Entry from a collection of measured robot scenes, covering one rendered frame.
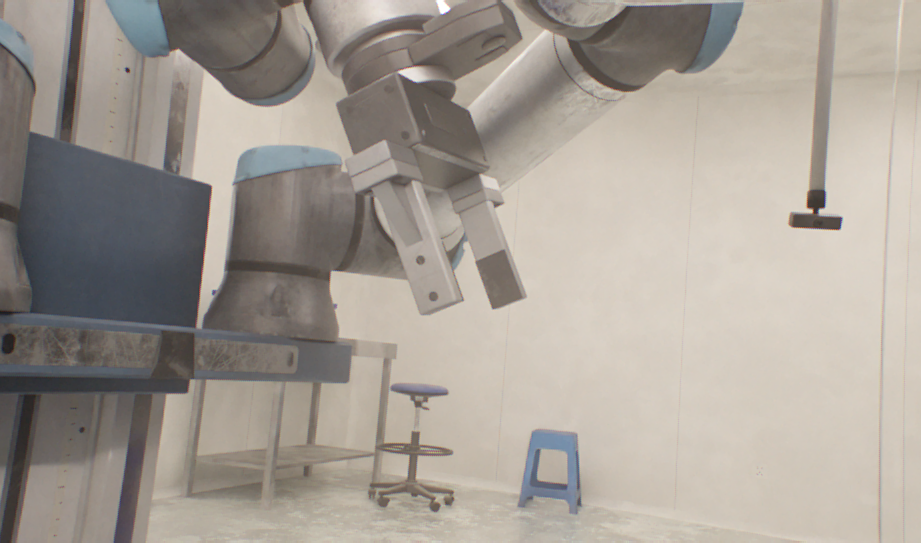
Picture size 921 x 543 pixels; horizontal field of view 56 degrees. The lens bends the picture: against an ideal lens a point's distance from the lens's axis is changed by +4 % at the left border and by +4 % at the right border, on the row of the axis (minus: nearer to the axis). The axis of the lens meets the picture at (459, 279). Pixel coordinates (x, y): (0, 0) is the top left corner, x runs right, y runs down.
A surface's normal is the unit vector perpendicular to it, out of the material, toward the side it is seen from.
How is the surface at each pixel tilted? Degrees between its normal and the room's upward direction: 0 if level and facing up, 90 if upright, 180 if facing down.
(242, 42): 138
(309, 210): 90
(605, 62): 142
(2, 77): 87
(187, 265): 90
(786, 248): 90
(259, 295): 70
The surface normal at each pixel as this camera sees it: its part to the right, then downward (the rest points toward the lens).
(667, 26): 0.24, 0.72
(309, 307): 0.67, -0.35
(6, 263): 0.96, -0.27
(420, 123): 0.87, -0.36
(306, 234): 0.62, -0.02
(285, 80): 0.70, 0.69
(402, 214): -0.15, 0.46
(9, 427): 0.86, 0.02
